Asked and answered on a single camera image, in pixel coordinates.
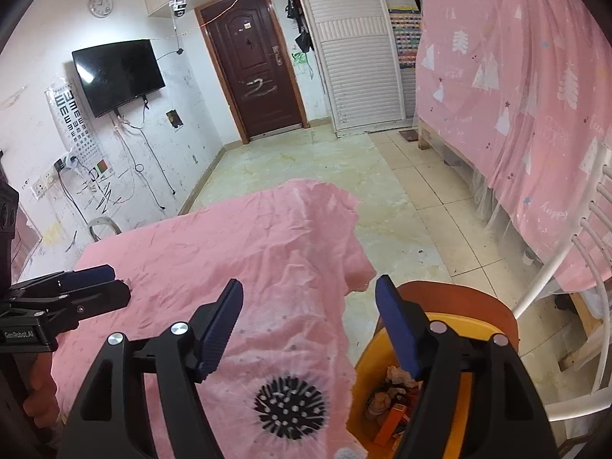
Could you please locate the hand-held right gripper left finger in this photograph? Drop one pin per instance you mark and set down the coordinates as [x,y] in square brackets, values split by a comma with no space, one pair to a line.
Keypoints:
[220,330]

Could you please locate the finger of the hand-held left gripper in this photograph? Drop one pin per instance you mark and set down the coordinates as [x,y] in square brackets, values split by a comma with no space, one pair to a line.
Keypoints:
[95,301]
[93,273]

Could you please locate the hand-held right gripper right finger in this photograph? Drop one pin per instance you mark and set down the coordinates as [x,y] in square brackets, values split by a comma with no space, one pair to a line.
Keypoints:
[397,330]

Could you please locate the yellow plastic chair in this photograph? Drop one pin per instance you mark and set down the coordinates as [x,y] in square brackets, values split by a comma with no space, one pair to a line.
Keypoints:
[368,373]

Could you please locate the person's left hand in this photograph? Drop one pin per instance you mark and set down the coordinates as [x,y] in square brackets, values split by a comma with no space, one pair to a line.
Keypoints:
[42,387]

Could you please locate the brown chair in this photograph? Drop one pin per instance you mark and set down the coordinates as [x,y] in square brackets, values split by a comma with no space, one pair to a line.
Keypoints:
[459,296]

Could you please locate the beige crumpled paper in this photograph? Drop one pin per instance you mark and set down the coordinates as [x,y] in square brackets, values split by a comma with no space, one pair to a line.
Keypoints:
[379,402]

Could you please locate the orange packet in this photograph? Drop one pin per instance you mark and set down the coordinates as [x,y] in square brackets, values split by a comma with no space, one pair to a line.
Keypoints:
[392,423]

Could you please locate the pink flowered bed sheet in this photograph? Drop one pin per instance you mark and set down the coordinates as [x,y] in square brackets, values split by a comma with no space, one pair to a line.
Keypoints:
[267,248]

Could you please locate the grey knitted cloth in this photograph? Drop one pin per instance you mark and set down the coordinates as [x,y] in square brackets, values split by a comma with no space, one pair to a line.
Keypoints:
[350,454]

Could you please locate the small white cup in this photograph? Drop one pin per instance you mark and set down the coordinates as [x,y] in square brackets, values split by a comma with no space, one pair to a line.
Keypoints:
[527,257]

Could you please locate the eye chart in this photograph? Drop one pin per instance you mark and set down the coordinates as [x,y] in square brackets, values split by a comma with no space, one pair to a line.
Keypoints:
[71,119]

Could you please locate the white metal chair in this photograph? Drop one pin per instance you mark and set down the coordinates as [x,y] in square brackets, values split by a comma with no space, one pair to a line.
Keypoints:
[550,272]

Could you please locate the brown floor mat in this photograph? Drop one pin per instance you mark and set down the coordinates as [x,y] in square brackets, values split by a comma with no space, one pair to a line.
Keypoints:
[408,135]

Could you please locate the pink tree-print curtain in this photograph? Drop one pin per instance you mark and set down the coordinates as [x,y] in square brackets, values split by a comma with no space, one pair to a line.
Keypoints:
[526,105]

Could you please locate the white louvred wardrobe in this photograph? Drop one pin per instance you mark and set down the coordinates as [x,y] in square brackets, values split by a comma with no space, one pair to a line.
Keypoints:
[358,71]

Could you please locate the dark brown door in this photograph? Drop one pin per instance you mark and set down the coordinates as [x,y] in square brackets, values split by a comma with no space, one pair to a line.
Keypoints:
[248,57]

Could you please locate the coloured grid poster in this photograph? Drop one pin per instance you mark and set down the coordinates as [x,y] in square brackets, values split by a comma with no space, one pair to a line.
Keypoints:
[406,38]

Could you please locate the black hanging bag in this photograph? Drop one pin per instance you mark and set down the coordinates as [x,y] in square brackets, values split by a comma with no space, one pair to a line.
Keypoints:
[304,40]

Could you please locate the black hanging garment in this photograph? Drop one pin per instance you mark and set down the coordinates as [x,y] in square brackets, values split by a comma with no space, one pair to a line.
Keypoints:
[294,0]

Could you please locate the metal stool frame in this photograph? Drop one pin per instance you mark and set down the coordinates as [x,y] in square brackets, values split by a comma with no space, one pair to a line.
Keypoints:
[103,222]

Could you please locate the wall mirror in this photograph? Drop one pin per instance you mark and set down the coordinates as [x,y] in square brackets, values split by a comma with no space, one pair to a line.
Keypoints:
[28,244]

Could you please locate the white wall socket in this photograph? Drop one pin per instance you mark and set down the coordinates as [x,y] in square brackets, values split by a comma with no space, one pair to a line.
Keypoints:
[43,188]

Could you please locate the red green wall card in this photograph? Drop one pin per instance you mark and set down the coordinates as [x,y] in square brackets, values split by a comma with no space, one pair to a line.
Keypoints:
[101,168]

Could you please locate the black wall television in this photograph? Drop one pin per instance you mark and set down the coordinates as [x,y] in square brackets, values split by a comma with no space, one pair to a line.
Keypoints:
[119,76]

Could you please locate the round white wall clock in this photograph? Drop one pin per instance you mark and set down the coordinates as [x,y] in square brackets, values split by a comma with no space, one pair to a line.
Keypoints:
[100,5]

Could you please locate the white security camera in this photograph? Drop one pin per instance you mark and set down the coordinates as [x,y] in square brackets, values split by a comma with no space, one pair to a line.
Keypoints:
[178,5]

